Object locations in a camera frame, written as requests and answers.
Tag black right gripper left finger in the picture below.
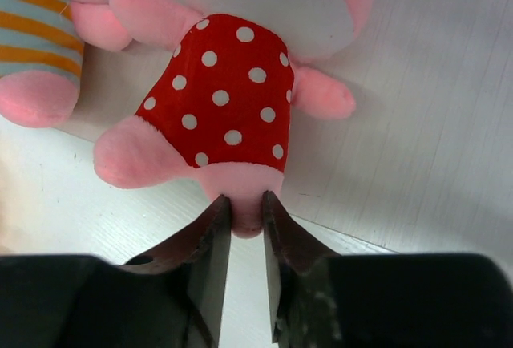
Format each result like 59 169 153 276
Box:
1 196 232 347

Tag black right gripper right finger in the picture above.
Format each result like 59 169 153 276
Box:
262 192 512 347

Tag pink frog toy polka-dot dress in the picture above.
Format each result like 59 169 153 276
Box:
94 0 373 238

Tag pink frog toy orange stripes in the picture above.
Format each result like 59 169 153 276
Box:
1 0 131 127

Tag white two-tier shelf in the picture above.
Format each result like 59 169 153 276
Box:
1 0 512 261

